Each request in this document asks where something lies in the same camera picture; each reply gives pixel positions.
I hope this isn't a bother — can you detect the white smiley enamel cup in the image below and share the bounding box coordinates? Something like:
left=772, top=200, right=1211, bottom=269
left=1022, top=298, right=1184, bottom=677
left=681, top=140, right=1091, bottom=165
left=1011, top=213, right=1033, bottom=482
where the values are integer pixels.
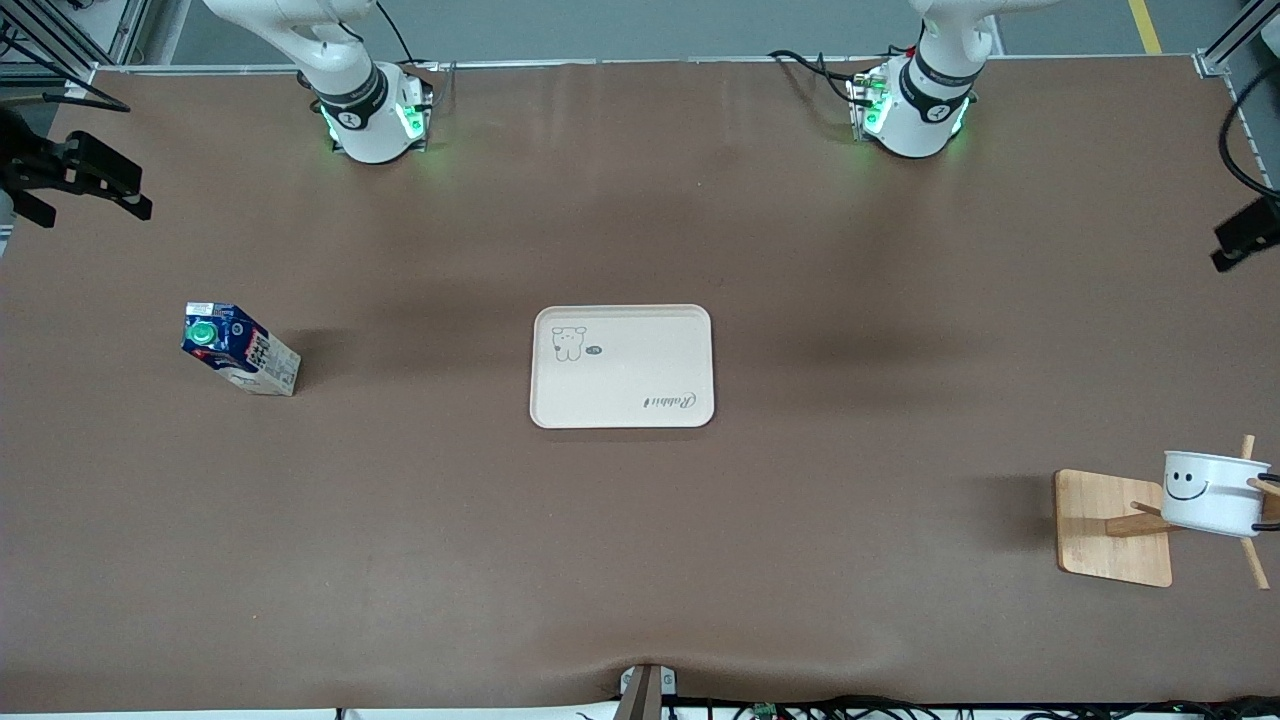
left=1160, top=450, right=1280, bottom=538

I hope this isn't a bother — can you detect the aluminium frame corner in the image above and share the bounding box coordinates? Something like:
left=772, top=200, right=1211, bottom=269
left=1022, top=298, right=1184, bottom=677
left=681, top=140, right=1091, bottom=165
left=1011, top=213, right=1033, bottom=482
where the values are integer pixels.
left=0, top=0, right=153, bottom=101
left=1195, top=0, right=1280, bottom=79

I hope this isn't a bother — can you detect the black base cable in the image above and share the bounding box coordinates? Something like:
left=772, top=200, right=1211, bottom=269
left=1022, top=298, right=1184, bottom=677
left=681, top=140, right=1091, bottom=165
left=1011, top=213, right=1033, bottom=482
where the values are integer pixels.
left=375, top=0, right=443, bottom=77
left=768, top=48, right=881, bottom=107

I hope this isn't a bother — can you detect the aluminium table edge rail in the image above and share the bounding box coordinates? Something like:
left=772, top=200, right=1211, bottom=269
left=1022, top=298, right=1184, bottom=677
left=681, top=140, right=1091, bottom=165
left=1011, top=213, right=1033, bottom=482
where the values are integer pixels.
left=92, top=56, right=1201, bottom=74

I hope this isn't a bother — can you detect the wooden mug stand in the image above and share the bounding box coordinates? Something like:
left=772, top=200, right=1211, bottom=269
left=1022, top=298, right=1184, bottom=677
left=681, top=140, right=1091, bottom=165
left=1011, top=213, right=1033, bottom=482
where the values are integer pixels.
left=1053, top=435, right=1280, bottom=591

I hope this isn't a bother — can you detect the cream tray with dog print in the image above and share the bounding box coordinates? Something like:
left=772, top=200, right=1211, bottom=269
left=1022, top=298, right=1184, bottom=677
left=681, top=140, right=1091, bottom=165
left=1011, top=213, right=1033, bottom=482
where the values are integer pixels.
left=529, top=304, right=716, bottom=430

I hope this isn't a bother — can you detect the grey metal bracket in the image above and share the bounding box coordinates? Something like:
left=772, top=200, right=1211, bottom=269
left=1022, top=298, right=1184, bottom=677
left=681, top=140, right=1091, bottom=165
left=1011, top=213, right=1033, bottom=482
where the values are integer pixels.
left=618, top=665, right=677, bottom=720

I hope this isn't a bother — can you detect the blue white milk carton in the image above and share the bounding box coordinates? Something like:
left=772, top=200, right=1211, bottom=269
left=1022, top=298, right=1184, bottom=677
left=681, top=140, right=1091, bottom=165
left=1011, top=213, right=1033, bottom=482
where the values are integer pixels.
left=181, top=301, right=301, bottom=397

